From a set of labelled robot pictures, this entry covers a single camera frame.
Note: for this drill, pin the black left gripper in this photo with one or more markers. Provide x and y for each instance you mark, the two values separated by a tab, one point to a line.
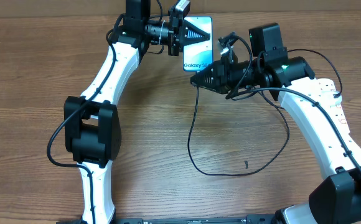
187	28

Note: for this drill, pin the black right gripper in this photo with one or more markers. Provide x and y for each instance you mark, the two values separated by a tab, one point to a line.
220	72

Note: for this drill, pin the Samsung Galaxy smartphone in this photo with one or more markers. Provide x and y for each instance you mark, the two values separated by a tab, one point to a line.
198	56

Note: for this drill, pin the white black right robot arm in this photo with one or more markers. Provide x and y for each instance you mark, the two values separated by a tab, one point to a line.
315	106

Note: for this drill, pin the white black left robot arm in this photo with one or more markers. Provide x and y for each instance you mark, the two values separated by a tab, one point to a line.
91	123

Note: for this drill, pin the white power strip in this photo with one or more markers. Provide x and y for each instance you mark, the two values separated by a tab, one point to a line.
328	91

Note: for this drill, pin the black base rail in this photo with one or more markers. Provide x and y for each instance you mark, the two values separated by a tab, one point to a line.
249	219

